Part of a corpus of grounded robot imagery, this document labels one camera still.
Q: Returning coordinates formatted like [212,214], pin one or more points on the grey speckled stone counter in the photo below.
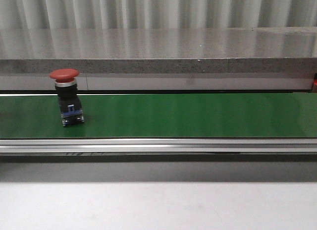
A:
[161,59]

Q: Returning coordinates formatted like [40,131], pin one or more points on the white pleated curtain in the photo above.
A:
[170,14]

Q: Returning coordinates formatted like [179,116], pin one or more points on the green conveyor belt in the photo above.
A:
[164,115]

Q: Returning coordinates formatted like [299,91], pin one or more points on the aluminium conveyor frame rail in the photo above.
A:
[160,146]

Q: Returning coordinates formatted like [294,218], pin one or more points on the red mushroom push button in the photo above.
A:
[69,103]

